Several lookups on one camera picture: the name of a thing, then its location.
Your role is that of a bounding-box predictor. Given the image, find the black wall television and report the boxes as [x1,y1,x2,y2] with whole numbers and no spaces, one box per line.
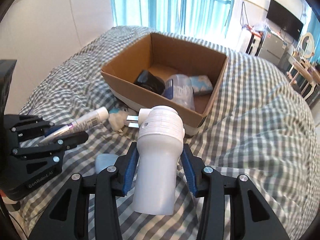
[266,0,304,41]

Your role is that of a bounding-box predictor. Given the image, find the black round mirror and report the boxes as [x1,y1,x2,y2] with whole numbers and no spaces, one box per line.
[133,70,165,95]

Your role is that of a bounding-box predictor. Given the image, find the white cylindrical appliance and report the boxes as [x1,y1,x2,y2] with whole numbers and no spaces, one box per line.
[132,106,185,215]

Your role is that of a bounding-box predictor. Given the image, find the clear bottle blue label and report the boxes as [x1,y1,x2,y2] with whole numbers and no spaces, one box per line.
[162,74,195,111]

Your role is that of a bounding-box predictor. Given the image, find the blue tissue pack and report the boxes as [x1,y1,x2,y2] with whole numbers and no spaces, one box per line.
[190,75,213,96]

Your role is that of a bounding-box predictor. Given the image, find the brown cardboard box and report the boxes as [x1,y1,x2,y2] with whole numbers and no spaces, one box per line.
[101,33,228,137]

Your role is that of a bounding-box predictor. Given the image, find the oval vanity mirror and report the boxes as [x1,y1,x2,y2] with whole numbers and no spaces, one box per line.
[298,32,315,59]

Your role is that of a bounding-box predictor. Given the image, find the white purple tube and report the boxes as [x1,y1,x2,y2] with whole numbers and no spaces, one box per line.
[39,107,109,145]

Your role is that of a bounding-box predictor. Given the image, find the white suitcase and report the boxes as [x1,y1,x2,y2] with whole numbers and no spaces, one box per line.
[246,33,261,56]

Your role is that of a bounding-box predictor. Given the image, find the white power plug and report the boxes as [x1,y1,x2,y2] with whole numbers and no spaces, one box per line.
[126,108,151,128]

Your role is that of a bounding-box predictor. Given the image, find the teal window curtains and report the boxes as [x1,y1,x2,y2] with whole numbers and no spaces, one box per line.
[111,0,234,38]

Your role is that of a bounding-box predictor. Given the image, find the silver small fridge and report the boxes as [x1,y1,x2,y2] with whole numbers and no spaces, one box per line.
[258,31,286,66]

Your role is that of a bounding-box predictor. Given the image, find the white crumpled tissue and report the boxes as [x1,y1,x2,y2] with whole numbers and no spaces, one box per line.
[108,107,136,132]

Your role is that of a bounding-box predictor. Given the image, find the white earbuds case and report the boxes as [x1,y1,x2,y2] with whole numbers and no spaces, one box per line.
[95,153,119,174]

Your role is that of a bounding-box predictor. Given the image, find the grey checked bed quilt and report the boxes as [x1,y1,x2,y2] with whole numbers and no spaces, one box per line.
[18,27,319,239]

